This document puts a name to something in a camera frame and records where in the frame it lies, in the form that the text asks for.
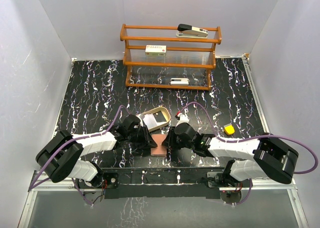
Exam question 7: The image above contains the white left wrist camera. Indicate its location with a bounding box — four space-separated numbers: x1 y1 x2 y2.
136 115 145 127

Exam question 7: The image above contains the white staples box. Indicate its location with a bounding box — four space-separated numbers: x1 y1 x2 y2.
145 45 167 57

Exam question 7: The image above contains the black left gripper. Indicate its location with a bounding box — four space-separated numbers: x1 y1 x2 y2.
126 125 157 149

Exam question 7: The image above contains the stack of credit cards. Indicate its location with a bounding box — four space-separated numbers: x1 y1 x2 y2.
142 111 167 129

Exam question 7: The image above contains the pink leather card holder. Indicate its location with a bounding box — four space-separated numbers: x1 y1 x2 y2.
150 134 167 157

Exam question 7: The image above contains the black and white stapler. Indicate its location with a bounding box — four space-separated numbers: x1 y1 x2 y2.
176 24 208 39

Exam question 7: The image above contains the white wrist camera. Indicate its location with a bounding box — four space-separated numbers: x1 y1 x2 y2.
136 115 145 127
175 111 190 126

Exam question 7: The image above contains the beige wooden tray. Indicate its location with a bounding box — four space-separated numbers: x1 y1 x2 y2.
138 107 171 132

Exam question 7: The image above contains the yellow and grey sharpener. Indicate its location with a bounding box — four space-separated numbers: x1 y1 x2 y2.
223 124 235 136

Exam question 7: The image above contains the orange wooden shelf rack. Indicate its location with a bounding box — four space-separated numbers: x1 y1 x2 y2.
119 24 222 90

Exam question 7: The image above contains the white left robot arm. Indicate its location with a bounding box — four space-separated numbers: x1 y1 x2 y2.
35 115 157 187

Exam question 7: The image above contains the small white stapler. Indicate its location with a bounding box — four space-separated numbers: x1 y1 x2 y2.
170 78 190 86

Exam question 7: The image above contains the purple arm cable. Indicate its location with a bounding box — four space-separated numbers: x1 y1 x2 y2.
27 105 131 192
178 102 320 175

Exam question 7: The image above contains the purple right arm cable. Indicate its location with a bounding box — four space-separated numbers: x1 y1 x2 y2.
178 102 320 175

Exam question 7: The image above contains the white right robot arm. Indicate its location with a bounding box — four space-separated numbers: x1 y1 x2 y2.
162 122 299 186

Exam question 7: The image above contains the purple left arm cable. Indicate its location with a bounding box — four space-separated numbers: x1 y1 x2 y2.
27 105 131 192

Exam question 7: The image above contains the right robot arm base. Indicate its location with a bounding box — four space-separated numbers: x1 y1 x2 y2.
196 171 252 199

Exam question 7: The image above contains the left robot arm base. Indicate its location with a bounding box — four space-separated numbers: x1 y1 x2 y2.
71 171 119 208

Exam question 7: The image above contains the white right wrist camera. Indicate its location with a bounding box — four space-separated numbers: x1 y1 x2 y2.
175 111 190 126

